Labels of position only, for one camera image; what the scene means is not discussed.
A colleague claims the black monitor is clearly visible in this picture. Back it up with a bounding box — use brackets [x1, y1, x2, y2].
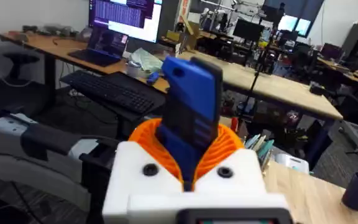
[232, 18, 265, 43]

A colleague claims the blue electric screwdriver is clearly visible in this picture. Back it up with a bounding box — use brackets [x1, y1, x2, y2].
[155, 56, 224, 191]

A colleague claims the large computer monitor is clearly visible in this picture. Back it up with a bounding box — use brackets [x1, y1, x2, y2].
[88, 0, 164, 44]

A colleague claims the black office chair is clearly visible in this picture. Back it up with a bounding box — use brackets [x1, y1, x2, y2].
[2, 51, 41, 82]

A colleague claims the dark laptop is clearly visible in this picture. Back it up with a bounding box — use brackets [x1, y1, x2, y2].
[67, 26, 129, 68]

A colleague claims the cardboard box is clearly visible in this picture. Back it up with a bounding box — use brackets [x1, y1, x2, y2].
[165, 21, 201, 51]

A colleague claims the white orange right gripper right finger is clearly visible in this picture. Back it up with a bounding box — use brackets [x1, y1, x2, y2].
[193, 123, 268, 194]

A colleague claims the long wooden desk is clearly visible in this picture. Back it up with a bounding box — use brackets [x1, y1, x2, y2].
[0, 30, 344, 123]

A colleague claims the small white box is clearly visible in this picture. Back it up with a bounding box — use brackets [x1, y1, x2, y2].
[274, 152, 310, 175]

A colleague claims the white orange right gripper left finger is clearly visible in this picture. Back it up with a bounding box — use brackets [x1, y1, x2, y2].
[102, 118, 185, 224]

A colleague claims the black tripod stand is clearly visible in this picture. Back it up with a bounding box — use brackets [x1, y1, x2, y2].
[237, 29, 277, 126]

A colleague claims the black keyboard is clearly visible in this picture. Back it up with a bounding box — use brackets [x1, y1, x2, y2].
[60, 70, 167, 114]

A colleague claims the pale green cloth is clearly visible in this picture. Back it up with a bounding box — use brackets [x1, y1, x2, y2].
[129, 47, 164, 75]

